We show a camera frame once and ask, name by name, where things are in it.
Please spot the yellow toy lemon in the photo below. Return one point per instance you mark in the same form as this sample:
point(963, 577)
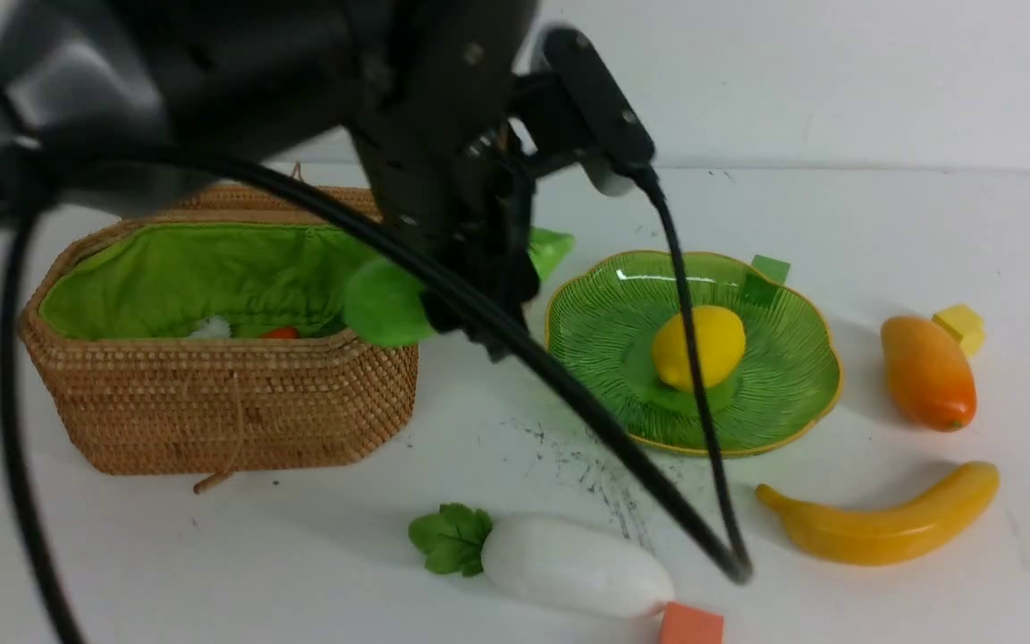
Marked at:
point(721, 342)

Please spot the yellow toy banana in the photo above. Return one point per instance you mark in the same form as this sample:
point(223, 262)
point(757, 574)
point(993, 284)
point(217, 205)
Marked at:
point(888, 536)

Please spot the orange toy carrot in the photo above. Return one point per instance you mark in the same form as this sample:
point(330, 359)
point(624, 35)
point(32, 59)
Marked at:
point(282, 333)

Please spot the white toy radish with leaves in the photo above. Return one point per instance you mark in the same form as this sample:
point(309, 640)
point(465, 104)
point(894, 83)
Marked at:
point(545, 560)

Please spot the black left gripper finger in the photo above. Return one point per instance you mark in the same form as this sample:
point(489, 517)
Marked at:
point(497, 281)

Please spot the woven wicker basket green lining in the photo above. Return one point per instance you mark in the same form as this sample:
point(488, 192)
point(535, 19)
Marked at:
point(147, 336)

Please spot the orange toy mango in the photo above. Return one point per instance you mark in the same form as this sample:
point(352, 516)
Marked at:
point(928, 375)

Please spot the yellow foam cube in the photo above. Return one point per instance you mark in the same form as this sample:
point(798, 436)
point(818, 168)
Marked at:
point(964, 325)

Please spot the green foam cube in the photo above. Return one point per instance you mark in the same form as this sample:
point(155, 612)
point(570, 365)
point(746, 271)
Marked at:
point(773, 270)

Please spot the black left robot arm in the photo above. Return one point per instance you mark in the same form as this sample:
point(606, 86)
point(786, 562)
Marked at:
point(362, 112)

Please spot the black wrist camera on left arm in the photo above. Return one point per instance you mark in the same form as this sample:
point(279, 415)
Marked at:
point(576, 114)

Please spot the green toy bitter gourd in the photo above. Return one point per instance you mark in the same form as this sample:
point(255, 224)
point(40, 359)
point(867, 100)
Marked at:
point(387, 306)

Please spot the green glass leaf plate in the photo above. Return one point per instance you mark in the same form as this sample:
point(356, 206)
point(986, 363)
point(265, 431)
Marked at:
point(600, 326)

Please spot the orange foam cube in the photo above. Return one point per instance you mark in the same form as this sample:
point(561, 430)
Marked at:
point(685, 624)

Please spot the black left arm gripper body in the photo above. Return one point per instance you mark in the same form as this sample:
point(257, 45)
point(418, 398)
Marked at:
point(447, 75)

